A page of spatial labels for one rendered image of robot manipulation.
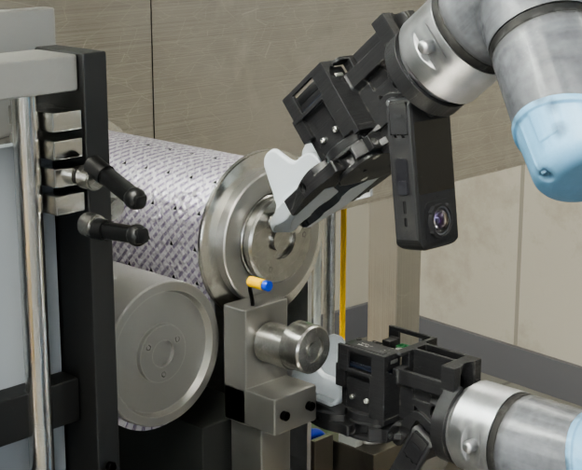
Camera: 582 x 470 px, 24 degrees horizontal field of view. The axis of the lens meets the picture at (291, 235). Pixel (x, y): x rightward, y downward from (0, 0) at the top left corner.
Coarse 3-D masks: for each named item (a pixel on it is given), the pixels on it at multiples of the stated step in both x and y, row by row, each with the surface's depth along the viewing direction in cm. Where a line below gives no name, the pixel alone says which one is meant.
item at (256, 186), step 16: (256, 176) 112; (240, 192) 111; (256, 192) 112; (224, 208) 111; (240, 208) 111; (224, 224) 110; (240, 224) 111; (224, 240) 110; (224, 256) 111; (240, 256) 112; (224, 272) 112; (240, 272) 112; (304, 272) 118; (240, 288) 113; (272, 288) 116; (288, 288) 117
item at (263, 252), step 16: (256, 208) 112; (272, 208) 112; (256, 224) 111; (240, 240) 112; (256, 240) 112; (272, 240) 113; (288, 240) 114; (304, 240) 116; (256, 256) 112; (272, 256) 113; (288, 256) 115; (304, 256) 116; (256, 272) 113; (272, 272) 114; (288, 272) 115
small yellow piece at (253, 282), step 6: (252, 276) 108; (246, 282) 108; (252, 282) 108; (258, 282) 107; (264, 282) 107; (270, 282) 107; (258, 288) 108; (264, 288) 107; (270, 288) 107; (252, 294) 110; (252, 300) 110
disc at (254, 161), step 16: (240, 160) 112; (256, 160) 113; (224, 176) 111; (240, 176) 112; (224, 192) 111; (208, 208) 110; (208, 224) 110; (320, 224) 120; (208, 240) 110; (320, 240) 120; (208, 256) 111; (208, 272) 111; (208, 288) 112; (224, 288) 113
